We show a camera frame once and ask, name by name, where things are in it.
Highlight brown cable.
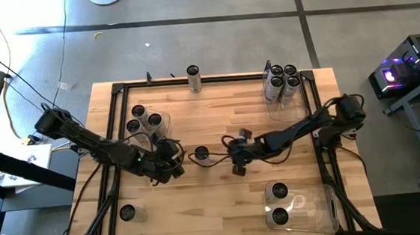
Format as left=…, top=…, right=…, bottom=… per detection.
left=56, top=162, right=107, bottom=235

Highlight black case hazard stripes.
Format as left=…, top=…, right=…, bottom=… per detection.
left=372, top=192, right=420, bottom=235

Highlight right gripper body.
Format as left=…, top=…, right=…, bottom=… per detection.
left=226, top=136, right=271, bottom=166

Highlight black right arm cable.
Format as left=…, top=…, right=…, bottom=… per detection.
left=186, top=129, right=297, bottom=172

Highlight black computer cable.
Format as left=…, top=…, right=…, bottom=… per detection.
left=385, top=106, right=420, bottom=146

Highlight clear plastic bin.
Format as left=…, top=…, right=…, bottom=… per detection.
left=261, top=63, right=313, bottom=125
left=262, top=181, right=341, bottom=235
left=121, top=104, right=175, bottom=157

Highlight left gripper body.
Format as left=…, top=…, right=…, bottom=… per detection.
left=138, top=136, right=189, bottom=186

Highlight black floor cable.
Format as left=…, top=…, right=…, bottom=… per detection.
left=0, top=32, right=86, bottom=135

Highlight grey metal stand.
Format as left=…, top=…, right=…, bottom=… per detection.
left=380, top=73, right=420, bottom=189

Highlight white paper sheets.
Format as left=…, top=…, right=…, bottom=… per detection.
left=0, top=144, right=56, bottom=189

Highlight thin grey floor cable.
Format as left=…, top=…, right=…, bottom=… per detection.
left=30, top=0, right=78, bottom=140

